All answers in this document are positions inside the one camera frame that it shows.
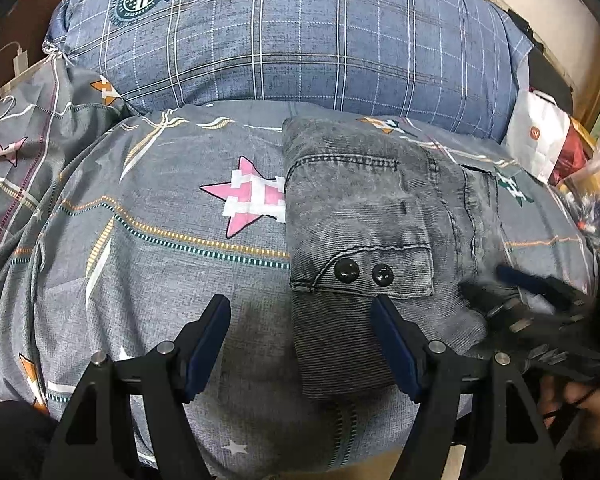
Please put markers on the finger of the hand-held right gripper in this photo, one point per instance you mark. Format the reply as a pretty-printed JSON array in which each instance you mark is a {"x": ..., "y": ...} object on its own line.
[
  {"x": 485, "y": 297},
  {"x": 525, "y": 276}
]

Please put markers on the grey denim pants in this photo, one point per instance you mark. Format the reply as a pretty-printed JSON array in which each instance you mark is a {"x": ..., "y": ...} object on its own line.
[{"x": 360, "y": 210}]

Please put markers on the red bag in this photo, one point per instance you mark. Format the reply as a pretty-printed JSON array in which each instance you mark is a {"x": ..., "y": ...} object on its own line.
[{"x": 570, "y": 155}]

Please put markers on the white paper bag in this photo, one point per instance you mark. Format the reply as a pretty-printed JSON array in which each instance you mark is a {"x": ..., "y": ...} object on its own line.
[{"x": 535, "y": 135}]

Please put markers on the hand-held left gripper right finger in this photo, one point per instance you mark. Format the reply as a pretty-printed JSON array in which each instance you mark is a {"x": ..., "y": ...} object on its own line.
[{"x": 397, "y": 350}]

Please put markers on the white charger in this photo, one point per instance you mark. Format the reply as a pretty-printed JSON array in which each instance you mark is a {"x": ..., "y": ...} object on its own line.
[{"x": 20, "y": 62}]

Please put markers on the brown wooden nightstand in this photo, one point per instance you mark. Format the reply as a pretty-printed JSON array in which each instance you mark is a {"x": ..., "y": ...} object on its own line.
[{"x": 30, "y": 20}]

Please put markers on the grey star-printed bed sheet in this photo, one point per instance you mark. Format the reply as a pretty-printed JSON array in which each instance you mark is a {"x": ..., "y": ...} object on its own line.
[{"x": 155, "y": 280}]

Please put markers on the blue plaid pillow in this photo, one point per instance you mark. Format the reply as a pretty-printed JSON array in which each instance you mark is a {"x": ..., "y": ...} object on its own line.
[{"x": 280, "y": 45}]

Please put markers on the black panel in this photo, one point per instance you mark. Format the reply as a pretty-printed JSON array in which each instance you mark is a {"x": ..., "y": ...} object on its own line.
[{"x": 545, "y": 75}]

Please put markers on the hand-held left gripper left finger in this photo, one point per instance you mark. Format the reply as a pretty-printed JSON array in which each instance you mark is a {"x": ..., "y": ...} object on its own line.
[{"x": 205, "y": 350}]

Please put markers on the person's right hand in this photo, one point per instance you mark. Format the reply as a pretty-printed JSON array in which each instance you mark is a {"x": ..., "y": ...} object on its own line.
[{"x": 565, "y": 400}]

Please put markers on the dark cloth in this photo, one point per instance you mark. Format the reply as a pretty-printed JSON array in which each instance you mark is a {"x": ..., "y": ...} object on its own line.
[{"x": 10, "y": 440}]

